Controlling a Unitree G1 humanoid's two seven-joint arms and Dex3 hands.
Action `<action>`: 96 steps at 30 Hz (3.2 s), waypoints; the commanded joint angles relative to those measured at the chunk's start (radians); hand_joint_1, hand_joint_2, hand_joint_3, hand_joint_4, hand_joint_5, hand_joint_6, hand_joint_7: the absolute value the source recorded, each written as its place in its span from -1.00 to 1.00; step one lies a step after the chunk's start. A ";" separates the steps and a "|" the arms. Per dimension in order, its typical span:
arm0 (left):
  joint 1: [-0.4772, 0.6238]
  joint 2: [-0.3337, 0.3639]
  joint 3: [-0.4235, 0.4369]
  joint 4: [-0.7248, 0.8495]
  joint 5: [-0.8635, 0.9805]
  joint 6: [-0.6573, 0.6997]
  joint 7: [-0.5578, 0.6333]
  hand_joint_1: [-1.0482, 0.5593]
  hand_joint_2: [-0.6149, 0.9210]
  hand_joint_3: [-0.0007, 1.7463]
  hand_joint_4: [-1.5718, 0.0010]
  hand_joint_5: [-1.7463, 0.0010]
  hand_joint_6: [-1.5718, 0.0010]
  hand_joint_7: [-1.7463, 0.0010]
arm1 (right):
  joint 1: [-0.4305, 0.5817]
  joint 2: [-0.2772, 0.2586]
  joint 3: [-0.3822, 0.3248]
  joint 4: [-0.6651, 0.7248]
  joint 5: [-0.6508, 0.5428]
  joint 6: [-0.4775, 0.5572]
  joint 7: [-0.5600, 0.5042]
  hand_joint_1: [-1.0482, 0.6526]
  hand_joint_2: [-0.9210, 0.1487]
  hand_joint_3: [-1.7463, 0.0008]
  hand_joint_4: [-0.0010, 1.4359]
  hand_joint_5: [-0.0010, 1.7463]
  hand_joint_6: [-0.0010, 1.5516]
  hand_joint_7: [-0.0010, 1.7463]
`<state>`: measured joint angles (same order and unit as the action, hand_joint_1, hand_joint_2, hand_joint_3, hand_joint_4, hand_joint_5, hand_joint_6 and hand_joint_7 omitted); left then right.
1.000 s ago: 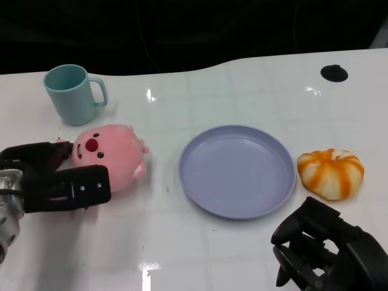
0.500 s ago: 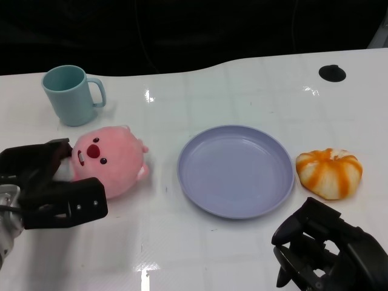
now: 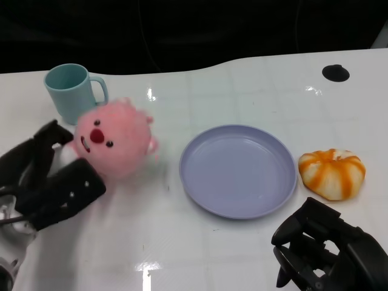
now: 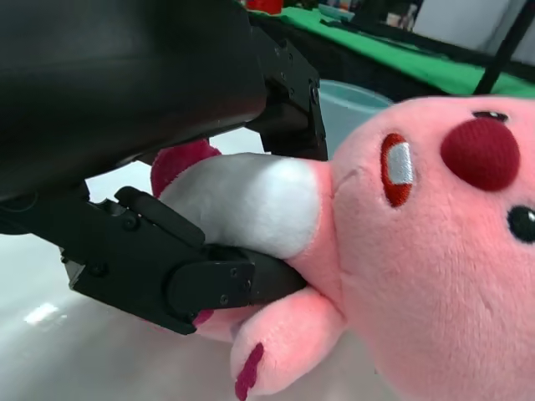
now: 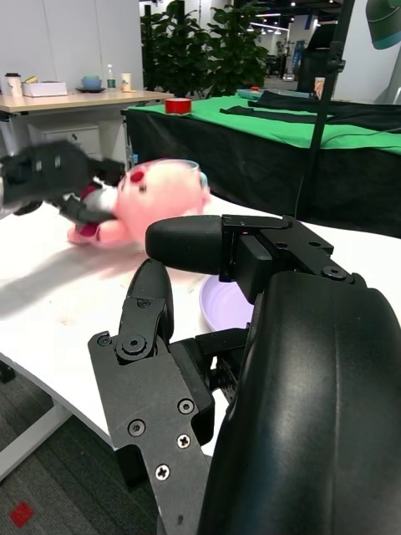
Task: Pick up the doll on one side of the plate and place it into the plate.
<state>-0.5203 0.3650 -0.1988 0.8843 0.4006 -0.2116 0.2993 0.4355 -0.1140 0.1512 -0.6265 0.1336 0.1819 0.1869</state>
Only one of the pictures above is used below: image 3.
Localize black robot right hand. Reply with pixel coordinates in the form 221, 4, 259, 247
270, 196, 388, 291

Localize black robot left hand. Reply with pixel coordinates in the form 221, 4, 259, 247
0, 119, 107, 232

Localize pink plush doll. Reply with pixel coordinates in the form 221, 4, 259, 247
59, 96, 160, 181

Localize purple plastic plate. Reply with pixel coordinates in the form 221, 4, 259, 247
178, 124, 298, 219

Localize orange striped bun toy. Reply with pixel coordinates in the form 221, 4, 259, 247
298, 148, 367, 201

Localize teal plastic cup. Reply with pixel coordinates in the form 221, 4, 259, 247
44, 63, 109, 125

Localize black table grommet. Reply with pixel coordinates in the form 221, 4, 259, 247
321, 64, 350, 82

